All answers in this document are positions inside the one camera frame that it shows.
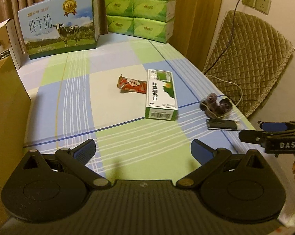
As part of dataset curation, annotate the dark hair scrunchie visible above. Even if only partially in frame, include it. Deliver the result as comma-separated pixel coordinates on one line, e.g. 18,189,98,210
199,92,233,119

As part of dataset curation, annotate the stack of green tissue packs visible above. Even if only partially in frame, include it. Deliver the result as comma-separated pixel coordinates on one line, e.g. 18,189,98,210
103,0,176,44

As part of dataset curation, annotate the empty wall socket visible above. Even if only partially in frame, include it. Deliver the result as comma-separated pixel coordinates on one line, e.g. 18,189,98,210
255,0,272,15

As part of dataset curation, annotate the white cable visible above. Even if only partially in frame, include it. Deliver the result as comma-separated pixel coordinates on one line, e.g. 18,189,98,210
204,73,244,107

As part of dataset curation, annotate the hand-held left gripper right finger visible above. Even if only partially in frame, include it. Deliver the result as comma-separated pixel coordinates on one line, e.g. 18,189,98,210
175,139,273,190

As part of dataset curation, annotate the cardboard box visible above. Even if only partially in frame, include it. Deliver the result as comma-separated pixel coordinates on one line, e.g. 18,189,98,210
0,57,32,226

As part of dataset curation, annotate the black USB stick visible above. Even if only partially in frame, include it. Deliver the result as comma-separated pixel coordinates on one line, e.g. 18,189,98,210
206,118,241,131

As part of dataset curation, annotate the quilted beige chair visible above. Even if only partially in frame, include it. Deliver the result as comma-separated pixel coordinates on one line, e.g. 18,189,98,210
202,10,295,118

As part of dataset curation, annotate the white appliance package box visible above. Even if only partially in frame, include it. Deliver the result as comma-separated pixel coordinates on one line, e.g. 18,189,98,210
0,18,22,70

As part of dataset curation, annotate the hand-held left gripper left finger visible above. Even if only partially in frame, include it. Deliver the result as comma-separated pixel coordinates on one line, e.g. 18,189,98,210
14,138,111,190

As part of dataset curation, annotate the green white medicine box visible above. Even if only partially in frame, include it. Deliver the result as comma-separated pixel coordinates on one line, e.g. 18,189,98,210
145,69,179,121

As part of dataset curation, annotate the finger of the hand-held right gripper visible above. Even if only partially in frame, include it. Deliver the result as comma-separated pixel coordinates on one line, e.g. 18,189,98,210
257,121,295,133
238,129,268,148

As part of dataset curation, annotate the blue milk carton case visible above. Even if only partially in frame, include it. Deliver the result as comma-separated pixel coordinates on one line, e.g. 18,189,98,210
17,0,100,60

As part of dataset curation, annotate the checked tablecloth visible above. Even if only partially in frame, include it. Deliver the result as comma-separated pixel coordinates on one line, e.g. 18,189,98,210
17,33,260,184

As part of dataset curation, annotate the red snack packet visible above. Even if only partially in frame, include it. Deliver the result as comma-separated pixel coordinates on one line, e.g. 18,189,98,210
116,75,148,95

